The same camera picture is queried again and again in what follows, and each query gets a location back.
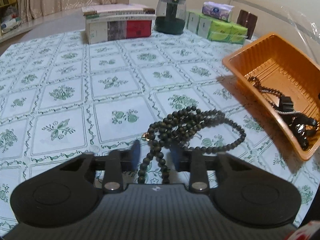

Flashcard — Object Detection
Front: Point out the brown cylindrical canister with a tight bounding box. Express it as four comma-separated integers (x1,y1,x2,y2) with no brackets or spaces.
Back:
236,9,258,40

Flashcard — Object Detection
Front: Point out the pink cover book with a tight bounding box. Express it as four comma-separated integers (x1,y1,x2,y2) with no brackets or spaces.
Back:
82,4,148,15

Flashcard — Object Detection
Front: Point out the white plastic bag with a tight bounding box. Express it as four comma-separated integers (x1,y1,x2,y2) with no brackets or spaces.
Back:
0,6,22,33

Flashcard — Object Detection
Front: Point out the black looped strap watch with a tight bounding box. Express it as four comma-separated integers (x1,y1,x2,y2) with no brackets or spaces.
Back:
290,115,320,151

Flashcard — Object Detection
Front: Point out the black block smartwatch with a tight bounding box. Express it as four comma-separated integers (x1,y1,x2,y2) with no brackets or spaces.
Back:
276,96,294,113

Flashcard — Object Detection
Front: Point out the thick white red book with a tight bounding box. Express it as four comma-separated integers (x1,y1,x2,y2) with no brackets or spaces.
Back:
85,14,153,45

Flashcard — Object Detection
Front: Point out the thin white book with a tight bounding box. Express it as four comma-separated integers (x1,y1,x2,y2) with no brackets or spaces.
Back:
84,8,157,21

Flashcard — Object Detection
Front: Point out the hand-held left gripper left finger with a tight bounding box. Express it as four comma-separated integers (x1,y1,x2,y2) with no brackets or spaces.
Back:
59,140,141,193

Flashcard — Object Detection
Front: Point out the silver bead bracelet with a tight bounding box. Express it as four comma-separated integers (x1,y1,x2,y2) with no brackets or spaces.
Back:
274,109,301,117

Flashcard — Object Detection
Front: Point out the glass jar with green base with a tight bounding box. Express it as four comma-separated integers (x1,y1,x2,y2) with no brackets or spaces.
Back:
154,0,187,35

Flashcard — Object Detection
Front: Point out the red white patterned cloth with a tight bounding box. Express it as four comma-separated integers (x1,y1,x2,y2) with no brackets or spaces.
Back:
287,220,320,240

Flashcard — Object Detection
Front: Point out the dark bead necklace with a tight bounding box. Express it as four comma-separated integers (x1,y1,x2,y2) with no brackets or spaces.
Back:
137,106,247,185

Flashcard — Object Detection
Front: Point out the orange plastic tray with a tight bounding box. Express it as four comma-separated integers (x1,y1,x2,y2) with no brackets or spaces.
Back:
222,32,320,162

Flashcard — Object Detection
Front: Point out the green tissue multipack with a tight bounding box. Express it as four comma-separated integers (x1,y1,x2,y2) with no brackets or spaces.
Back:
186,10,248,45

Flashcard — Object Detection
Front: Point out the brown wooden bead necklace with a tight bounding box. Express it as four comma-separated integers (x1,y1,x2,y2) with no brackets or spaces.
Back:
247,76,283,99

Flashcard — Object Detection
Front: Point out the purple tissue pack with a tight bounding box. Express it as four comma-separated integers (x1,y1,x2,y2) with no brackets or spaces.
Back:
201,1,235,22

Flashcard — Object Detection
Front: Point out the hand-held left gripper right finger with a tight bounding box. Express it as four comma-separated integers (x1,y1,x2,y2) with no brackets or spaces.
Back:
169,145,248,193

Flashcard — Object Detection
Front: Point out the clear plastic sheet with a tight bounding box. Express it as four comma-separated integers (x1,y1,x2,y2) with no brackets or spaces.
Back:
230,0,320,54

